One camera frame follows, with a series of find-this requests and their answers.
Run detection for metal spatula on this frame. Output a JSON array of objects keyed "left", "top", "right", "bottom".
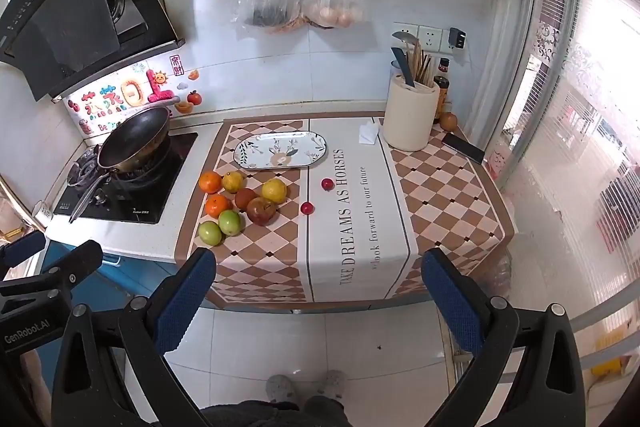
[{"left": 391, "top": 30, "right": 413, "bottom": 58}]

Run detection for black gas stove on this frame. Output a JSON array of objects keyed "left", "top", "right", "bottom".
[{"left": 52, "top": 132, "right": 199, "bottom": 225}]

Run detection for blue kitchen cabinet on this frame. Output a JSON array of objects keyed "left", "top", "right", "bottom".
[{"left": 40, "top": 239, "right": 201, "bottom": 358}]

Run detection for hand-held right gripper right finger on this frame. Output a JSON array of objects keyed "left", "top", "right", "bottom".
[{"left": 421, "top": 248, "right": 586, "bottom": 427}]

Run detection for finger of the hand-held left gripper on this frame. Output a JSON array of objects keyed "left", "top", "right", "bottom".
[
  {"left": 0, "top": 231, "right": 47, "bottom": 268},
  {"left": 0, "top": 240, "right": 104, "bottom": 308}
]

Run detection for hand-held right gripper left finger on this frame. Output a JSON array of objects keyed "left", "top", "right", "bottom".
[{"left": 51, "top": 248, "right": 217, "bottom": 427}]

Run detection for aluminium sliding door frame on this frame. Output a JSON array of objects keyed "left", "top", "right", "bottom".
[{"left": 465, "top": 0, "right": 586, "bottom": 188}]

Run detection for black smartphone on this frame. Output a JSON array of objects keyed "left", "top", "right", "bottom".
[{"left": 441, "top": 133, "right": 487, "bottom": 165}]

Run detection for large yellow citrus fruit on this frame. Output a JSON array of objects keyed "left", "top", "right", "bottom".
[{"left": 261, "top": 178, "right": 288, "bottom": 204}]

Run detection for bundle of wooden chopsticks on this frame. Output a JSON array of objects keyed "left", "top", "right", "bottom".
[{"left": 411, "top": 48, "right": 435, "bottom": 86}]

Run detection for cream utensil holder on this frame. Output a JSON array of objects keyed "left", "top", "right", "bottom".
[{"left": 382, "top": 74, "right": 441, "bottom": 152}]

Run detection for folded white tissue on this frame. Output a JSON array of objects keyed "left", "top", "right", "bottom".
[{"left": 358, "top": 119, "right": 382, "bottom": 146}]

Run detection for person's dark trousers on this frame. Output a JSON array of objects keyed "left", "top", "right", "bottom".
[{"left": 200, "top": 399, "right": 351, "bottom": 427}]

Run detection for red apple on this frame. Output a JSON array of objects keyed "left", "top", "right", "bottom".
[{"left": 246, "top": 197, "right": 277, "bottom": 227}]

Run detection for small yellow citrus fruit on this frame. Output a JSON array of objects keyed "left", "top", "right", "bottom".
[{"left": 221, "top": 171, "right": 245, "bottom": 194}]

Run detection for orange tangerine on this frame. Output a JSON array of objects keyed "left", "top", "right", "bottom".
[
  {"left": 205, "top": 194, "right": 232, "bottom": 219},
  {"left": 198, "top": 171, "right": 223, "bottom": 194}
]

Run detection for colourful wall stickers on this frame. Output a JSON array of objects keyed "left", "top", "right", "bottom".
[{"left": 67, "top": 56, "right": 203, "bottom": 136}]

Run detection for black frying pan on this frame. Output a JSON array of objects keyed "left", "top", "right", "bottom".
[{"left": 68, "top": 107, "right": 172, "bottom": 225}]

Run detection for white wall socket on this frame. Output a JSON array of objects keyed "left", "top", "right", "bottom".
[
  {"left": 392, "top": 23, "right": 419, "bottom": 53},
  {"left": 417, "top": 25, "right": 443, "bottom": 54}
]

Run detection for checkered printed table cloth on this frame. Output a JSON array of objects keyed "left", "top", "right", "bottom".
[{"left": 173, "top": 111, "right": 516, "bottom": 312}]

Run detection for black range hood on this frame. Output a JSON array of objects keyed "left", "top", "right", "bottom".
[{"left": 0, "top": 0, "right": 186, "bottom": 102}]

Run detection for yellow object behind glass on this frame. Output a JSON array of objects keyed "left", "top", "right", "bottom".
[{"left": 590, "top": 347, "right": 633, "bottom": 375}]

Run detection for green apple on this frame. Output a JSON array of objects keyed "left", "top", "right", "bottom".
[
  {"left": 198, "top": 221, "right": 223, "bottom": 247},
  {"left": 218, "top": 209, "right": 245, "bottom": 237}
]

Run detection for grey slipper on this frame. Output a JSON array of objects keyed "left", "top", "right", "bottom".
[
  {"left": 265, "top": 374, "right": 297, "bottom": 404},
  {"left": 317, "top": 369, "right": 348, "bottom": 400}
]

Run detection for black handled knife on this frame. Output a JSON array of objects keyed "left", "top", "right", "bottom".
[{"left": 391, "top": 47, "right": 416, "bottom": 88}]

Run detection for oval floral ceramic plate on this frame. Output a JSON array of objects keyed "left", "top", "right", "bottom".
[{"left": 233, "top": 131, "right": 329, "bottom": 171}]

